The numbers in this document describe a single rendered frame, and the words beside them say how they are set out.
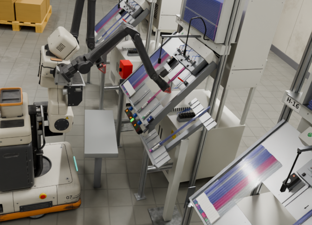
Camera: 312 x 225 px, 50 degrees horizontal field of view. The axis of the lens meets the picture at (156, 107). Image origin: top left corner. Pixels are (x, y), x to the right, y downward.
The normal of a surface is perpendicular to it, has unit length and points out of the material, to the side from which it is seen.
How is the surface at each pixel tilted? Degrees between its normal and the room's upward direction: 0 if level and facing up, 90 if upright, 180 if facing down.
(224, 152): 90
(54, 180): 0
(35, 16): 90
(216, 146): 90
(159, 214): 0
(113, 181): 0
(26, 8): 90
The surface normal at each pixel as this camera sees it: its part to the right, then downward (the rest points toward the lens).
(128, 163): 0.13, -0.86
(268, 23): 0.37, 0.51
